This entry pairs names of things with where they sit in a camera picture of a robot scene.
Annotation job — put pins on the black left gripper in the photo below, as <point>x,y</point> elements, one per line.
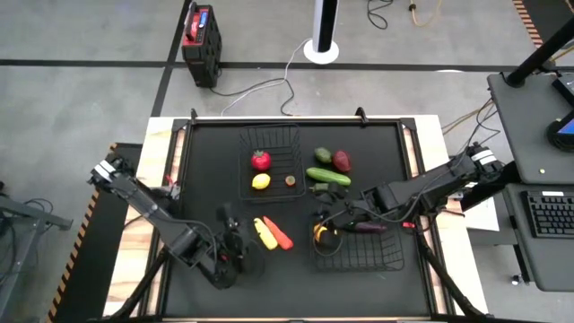
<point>233,242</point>

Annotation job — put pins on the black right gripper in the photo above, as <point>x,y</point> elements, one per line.
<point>354,211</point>

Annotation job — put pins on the dark green chili pepper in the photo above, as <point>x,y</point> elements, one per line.
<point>314,187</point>

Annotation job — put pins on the green cucumber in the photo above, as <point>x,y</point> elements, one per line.
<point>328,176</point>

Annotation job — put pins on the yellow bell pepper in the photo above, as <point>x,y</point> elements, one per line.
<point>319,232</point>

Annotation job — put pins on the dark red mango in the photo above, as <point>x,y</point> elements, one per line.
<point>341,161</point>

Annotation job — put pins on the purple eggplant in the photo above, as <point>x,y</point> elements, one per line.
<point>370,227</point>

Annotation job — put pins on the orange carrot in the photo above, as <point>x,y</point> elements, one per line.
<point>279,234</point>

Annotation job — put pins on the green avocado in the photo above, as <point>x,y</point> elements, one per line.
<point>322,154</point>

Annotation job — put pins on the yellow lemon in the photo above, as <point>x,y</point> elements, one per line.
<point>261,181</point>

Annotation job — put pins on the red tomato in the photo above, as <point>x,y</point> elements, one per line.
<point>261,160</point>

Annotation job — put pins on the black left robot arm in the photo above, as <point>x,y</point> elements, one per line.
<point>148,206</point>

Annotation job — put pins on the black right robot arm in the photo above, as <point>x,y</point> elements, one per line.
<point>430,188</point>

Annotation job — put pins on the small red clip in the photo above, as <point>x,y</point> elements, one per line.
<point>408,224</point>

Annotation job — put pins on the black hazard striped mat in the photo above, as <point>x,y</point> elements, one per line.
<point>89,269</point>
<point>547,13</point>

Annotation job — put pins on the white paper sheet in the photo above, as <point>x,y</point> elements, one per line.
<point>482,215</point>

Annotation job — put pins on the white black pole stand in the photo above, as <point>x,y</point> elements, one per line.
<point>323,27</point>

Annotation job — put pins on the red black battery box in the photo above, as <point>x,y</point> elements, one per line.
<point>202,49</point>

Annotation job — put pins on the grey metal stand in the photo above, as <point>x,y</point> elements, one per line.
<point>27,215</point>

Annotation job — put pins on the grey desk shelf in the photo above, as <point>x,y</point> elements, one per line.
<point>529,125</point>

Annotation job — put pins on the grey keyboard tray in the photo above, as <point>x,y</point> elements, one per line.
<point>538,260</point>

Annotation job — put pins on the black keyboard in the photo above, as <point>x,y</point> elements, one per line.
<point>551,214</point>

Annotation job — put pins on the monitor on round stand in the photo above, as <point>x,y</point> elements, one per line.
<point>560,134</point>

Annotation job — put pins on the black pole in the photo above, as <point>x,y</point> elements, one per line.
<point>542,54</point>

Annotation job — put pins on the black table edge frame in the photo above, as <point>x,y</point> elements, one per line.
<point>291,120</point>

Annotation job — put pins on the black frame clamp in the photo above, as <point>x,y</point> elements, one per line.
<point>193,116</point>
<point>361,114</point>

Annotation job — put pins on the black frame strut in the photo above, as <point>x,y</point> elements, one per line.
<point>448,282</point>
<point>143,282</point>

